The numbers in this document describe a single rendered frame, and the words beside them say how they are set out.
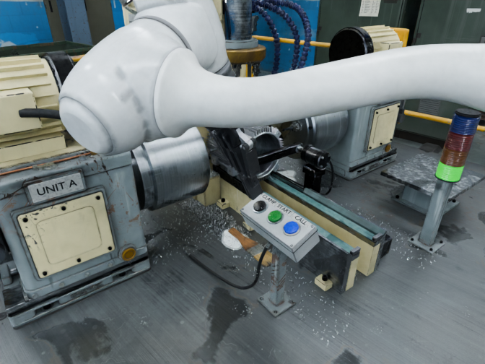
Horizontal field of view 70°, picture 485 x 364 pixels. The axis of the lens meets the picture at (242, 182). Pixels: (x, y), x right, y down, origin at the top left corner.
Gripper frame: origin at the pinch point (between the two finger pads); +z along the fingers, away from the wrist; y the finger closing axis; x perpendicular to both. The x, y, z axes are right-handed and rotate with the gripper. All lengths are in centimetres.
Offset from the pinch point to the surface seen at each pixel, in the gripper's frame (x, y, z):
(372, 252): -18.6, -12.3, 35.3
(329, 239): -12.2, -4.7, 28.8
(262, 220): 2.3, -2.8, 7.8
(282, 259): 2.8, -5.7, 19.2
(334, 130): -51, 27, 31
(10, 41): -1, 548, 22
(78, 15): -96, 531, 30
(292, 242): 2.2, -12.0, 7.8
